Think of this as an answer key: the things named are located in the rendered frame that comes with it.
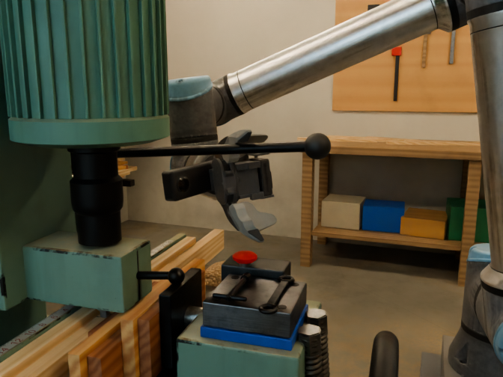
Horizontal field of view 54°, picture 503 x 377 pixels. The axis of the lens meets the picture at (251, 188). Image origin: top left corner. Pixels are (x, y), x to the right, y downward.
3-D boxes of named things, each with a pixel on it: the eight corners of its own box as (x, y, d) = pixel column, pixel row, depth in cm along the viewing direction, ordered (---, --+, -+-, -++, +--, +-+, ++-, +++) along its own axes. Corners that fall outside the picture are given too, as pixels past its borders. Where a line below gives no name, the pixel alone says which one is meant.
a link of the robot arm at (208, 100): (176, 79, 100) (183, 141, 102) (153, 78, 89) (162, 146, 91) (220, 74, 98) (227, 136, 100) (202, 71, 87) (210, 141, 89)
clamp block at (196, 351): (296, 440, 50) (298, 360, 48) (175, 415, 54) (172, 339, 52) (320, 363, 64) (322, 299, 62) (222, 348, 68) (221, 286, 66)
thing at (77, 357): (82, 405, 51) (78, 355, 50) (71, 403, 51) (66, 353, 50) (176, 313, 71) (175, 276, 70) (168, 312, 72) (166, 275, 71)
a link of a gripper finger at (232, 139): (273, 110, 68) (256, 147, 76) (233, 114, 66) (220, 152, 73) (281, 128, 67) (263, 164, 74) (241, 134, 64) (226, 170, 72)
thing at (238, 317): (291, 351, 50) (292, 300, 49) (191, 335, 53) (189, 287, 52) (314, 299, 62) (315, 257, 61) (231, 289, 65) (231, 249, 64)
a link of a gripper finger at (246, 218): (292, 233, 69) (266, 189, 75) (254, 241, 67) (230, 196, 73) (287, 247, 71) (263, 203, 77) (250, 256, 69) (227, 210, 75)
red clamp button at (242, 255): (253, 266, 58) (253, 258, 58) (229, 263, 59) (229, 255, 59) (260, 258, 61) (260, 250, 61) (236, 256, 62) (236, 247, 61)
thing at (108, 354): (103, 402, 51) (100, 358, 50) (89, 399, 52) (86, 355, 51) (197, 304, 74) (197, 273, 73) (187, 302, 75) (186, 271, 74)
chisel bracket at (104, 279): (125, 327, 57) (121, 256, 55) (25, 310, 61) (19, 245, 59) (156, 301, 64) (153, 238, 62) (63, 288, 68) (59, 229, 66)
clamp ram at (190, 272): (221, 378, 55) (220, 303, 53) (161, 367, 57) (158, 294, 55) (246, 339, 63) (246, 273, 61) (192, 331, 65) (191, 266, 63)
